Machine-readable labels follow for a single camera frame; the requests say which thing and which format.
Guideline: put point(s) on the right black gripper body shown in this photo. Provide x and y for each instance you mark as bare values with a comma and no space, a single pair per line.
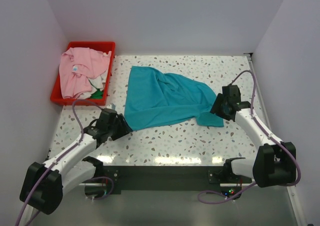
223,114

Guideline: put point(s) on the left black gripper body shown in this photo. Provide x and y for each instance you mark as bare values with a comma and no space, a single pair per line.
110,129

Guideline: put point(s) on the teal t shirt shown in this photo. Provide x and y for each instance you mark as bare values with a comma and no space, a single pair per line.
160,99

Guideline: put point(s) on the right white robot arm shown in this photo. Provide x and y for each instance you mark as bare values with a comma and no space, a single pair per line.
275,162

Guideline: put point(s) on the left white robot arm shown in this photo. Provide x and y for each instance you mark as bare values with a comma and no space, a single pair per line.
45,184

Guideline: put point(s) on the green t shirt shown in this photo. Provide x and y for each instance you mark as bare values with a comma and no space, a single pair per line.
97,95

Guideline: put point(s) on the white t shirt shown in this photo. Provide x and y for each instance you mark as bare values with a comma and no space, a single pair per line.
98,83

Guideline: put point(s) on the pink t shirt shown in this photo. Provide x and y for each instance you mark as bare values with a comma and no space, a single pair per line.
77,65

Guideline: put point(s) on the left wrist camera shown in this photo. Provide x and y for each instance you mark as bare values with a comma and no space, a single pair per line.
111,106

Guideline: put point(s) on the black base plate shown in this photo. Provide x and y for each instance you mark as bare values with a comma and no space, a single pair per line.
166,178

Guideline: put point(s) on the aluminium frame rail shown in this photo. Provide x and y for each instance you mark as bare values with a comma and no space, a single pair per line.
292,190

